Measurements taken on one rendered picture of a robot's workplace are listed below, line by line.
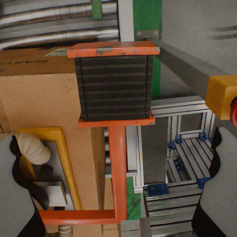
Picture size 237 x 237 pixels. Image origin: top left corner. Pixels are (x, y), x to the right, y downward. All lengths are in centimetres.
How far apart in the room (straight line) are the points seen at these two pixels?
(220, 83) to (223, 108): 5
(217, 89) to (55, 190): 41
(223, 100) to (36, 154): 35
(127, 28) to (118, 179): 53
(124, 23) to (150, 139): 89
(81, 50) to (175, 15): 119
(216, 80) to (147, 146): 106
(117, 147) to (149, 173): 135
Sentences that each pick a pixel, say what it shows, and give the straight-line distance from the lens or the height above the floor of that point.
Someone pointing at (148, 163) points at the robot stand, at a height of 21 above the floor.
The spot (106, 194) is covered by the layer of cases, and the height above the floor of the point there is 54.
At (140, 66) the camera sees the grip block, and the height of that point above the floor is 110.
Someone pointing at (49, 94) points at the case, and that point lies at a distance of 37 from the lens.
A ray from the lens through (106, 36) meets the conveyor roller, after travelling 73.
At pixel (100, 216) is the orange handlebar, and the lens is 36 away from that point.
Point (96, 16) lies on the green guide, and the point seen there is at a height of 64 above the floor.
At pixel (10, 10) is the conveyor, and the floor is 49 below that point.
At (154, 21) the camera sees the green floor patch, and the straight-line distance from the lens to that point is 130.
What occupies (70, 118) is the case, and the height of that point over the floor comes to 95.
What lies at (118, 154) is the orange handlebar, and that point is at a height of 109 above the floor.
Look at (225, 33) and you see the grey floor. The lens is 150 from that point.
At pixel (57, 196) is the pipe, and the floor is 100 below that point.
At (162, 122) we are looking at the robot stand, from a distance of 128.
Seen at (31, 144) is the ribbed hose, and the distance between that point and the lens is 35.
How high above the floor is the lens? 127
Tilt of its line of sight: 61 degrees down
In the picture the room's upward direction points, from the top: 176 degrees clockwise
